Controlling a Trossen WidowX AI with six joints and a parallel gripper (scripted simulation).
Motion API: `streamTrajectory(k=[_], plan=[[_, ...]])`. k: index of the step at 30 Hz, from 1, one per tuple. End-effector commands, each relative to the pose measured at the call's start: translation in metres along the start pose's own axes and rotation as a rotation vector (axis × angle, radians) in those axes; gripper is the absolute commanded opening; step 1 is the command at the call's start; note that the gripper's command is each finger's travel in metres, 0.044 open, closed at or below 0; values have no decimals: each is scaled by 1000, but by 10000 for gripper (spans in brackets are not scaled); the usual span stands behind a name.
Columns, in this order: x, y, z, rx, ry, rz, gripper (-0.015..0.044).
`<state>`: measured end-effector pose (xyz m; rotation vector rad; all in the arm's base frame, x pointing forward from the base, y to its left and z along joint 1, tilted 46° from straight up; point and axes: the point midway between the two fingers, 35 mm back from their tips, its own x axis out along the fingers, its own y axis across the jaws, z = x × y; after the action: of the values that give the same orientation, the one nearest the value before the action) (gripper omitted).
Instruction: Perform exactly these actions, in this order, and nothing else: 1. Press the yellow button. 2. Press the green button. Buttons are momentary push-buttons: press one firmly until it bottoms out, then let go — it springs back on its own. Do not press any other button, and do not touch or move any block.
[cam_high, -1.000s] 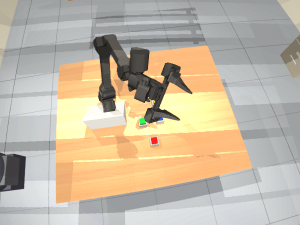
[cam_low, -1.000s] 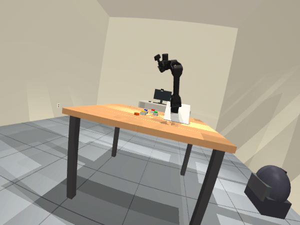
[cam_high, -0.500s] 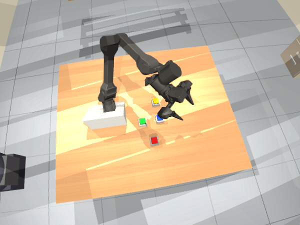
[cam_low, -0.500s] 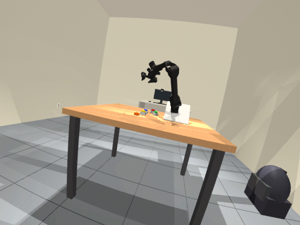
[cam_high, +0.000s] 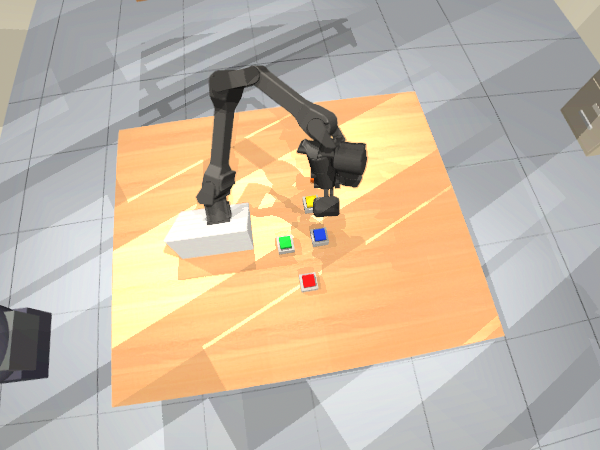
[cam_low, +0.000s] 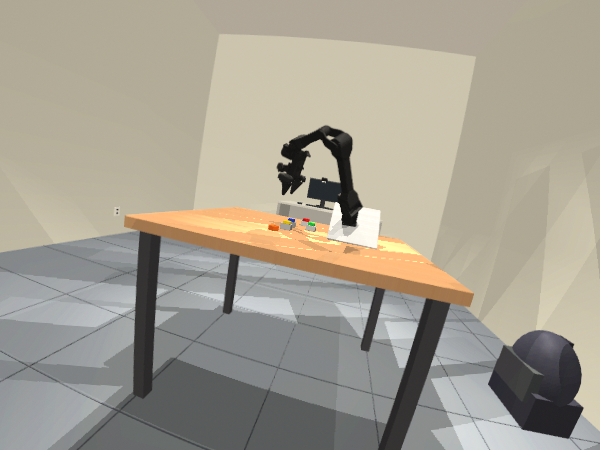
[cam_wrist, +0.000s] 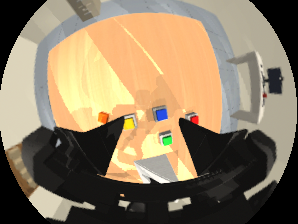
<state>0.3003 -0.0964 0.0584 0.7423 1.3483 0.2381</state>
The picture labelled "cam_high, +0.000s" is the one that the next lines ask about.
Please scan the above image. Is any green button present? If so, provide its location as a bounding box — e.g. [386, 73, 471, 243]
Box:
[276, 234, 295, 255]

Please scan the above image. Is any yellow button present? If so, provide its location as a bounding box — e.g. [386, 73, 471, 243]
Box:
[302, 194, 318, 214]

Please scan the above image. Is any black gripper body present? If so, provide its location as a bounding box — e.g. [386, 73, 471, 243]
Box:
[310, 166, 340, 217]

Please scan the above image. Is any blue button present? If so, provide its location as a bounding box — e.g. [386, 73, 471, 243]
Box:
[310, 227, 329, 247]

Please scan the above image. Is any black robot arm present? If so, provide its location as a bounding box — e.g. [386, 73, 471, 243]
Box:
[196, 65, 367, 225]

